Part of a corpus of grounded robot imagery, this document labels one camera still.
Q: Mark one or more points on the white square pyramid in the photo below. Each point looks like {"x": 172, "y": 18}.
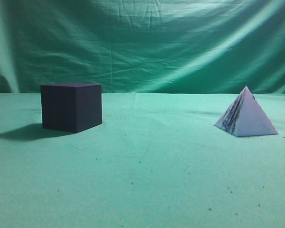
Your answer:
{"x": 245, "y": 117}

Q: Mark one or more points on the green cloth backdrop and cover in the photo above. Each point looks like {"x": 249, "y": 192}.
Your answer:
{"x": 168, "y": 69}

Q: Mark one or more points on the dark purple cube block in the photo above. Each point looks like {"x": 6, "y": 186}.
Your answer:
{"x": 71, "y": 107}

